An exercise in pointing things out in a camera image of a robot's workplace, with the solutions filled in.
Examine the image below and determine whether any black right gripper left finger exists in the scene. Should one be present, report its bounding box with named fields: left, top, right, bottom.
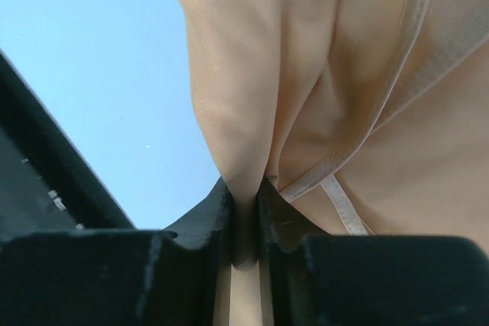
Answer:
left=1, top=180, right=232, bottom=325

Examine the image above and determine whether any peach satin napkin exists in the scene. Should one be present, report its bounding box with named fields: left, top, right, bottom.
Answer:
left=179, top=0, right=488, bottom=325

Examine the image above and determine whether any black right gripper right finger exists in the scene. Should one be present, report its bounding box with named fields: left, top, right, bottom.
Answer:
left=257, top=180, right=488, bottom=326

